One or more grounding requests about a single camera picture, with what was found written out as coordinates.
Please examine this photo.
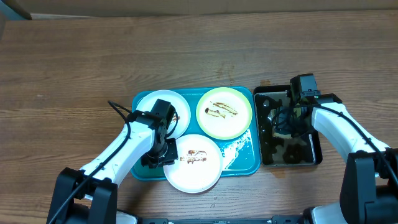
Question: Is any green rimmed plate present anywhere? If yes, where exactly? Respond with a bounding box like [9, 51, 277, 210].
[196, 87, 253, 140]

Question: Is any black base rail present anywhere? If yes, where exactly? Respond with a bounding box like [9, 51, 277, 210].
[137, 215, 312, 224]

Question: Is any teal plastic tray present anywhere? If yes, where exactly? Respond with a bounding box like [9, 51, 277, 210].
[131, 87, 261, 181]

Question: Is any black water tray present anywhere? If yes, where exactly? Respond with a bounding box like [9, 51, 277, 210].
[253, 85, 323, 167]

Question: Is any white plate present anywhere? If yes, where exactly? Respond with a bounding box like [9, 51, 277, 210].
[164, 134, 223, 194]
[132, 90, 191, 139]

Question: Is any white plate front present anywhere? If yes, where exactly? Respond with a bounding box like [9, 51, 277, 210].
[164, 134, 223, 194]

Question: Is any yellow green sponge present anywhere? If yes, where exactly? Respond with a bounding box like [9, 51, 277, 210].
[271, 109, 292, 136]

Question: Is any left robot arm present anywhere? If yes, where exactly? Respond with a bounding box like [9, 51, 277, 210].
[47, 109, 177, 223]

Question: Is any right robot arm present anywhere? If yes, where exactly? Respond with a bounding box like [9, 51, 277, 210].
[271, 94, 397, 223]

